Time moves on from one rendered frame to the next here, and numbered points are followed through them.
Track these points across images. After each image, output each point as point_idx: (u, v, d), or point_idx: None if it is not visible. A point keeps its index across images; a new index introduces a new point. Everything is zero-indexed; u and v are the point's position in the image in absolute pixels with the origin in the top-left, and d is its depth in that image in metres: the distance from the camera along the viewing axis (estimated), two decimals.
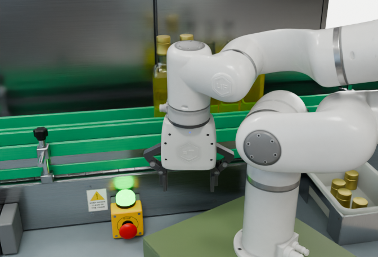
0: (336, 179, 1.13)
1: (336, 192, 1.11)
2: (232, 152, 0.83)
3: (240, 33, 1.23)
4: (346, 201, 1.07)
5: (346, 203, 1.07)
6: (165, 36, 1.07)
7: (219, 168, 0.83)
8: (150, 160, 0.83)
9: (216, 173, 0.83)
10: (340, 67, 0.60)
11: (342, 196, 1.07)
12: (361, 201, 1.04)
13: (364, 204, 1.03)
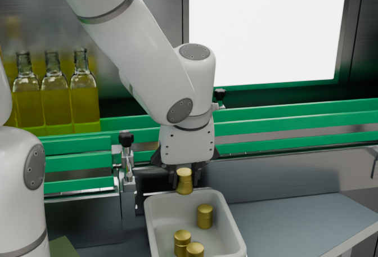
0: (183, 168, 0.88)
1: (180, 185, 0.87)
2: (151, 159, 0.83)
3: (82, 40, 1.04)
4: (183, 246, 0.87)
5: (183, 249, 0.88)
6: None
7: None
8: None
9: None
10: None
11: (178, 241, 0.87)
12: (196, 248, 0.85)
13: (197, 253, 0.83)
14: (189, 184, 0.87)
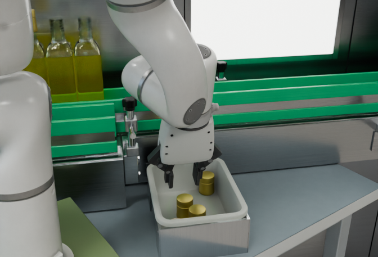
0: None
1: (33, 21, 0.92)
2: (148, 158, 0.83)
3: (86, 12, 1.05)
4: (185, 208, 0.89)
5: (185, 211, 0.89)
6: None
7: None
8: None
9: None
10: None
11: (180, 203, 0.89)
12: (198, 209, 0.86)
13: (199, 213, 0.85)
14: (35, 18, 0.93)
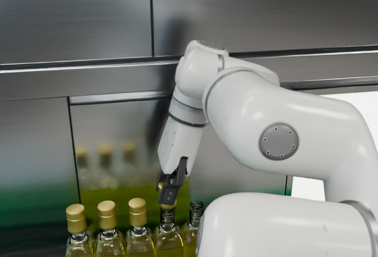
0: (131, 203, 0.83)
1: (145, 213, 0.84)
2: (180, 183, 0.76)
3: (186, 177, 0.98)
4: None
5: None
6: (77, 209, 0.82)
7: (169, 181, 0.80)
8: None
9: (165, 183, 0.80)
10: (207, 98, 0.51)
11: None
12: None
13: None
14: (145, 208, 0.85)
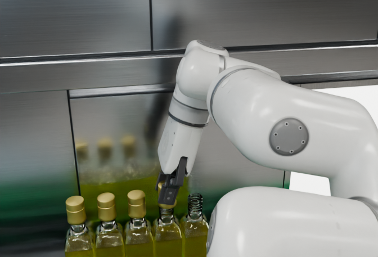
0: (131, 194, 0.84)
1: (144, 206, 0.85)
2: (180, 183, 0.76)
3: None
4: None
5: None
6: (77, 201, 0.83)
7: (169, 181, 0.80)
8: None
9: (165, 183, 0.80)
10: (212, 96, 0.51)
11: None
12: None
13: None
14: (144, 200, 0.86)
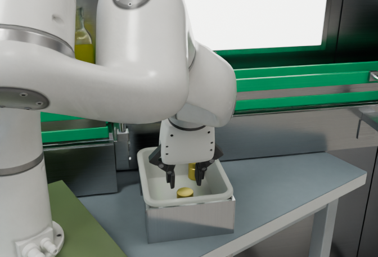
0: None
1: None
2: (149, 158, 0.83)
3: (79, 3, 1.08)
4: None
5: None
6: None
7: None
8: (213, 153, 0.87)
9: None
10: None
11: None
12: (186, 192, 0.89)
13: (187, 195, 0.88)
14: None
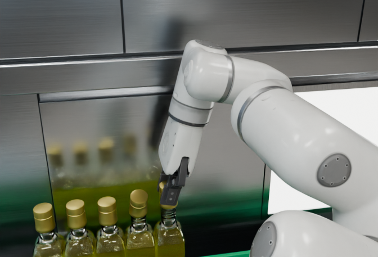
0: (101, 202, 0.82)
1: (114, 213, 0.82)
2: (183, 183, 0.76)
3: None
4: (148, 201, 0.83)
5: (147, 203, 0.83)
6: (44, 208, 0.80)
7: (171, 182, 0.80)
8: None
9: (167, 184, 0.80)
10: (240, 116, 0.52)
11: (145, 202, 0.81)
12: None
13: None
14: (115, 207, 0.84)
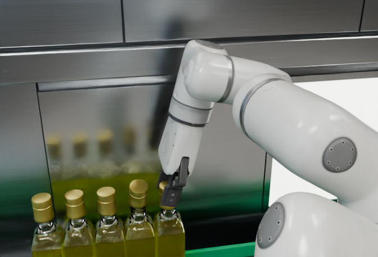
0: (100, 192, 0.81)
1: (113, 203, 0.81)
2: (183, 182, 0.75)
3: (161, 166, 0.95)
4: (147, 192, 0.82)
5: (147, 193, 0.82)
6: (43, 198, 0.79)
7: (171, 183, 0.79)
8: None
9: (167, 185, 0.80)
10: (242, 108, 0.52)
11: (145, 192, 0.80)
12: None
13: None
14: (115, 197, 0.83)
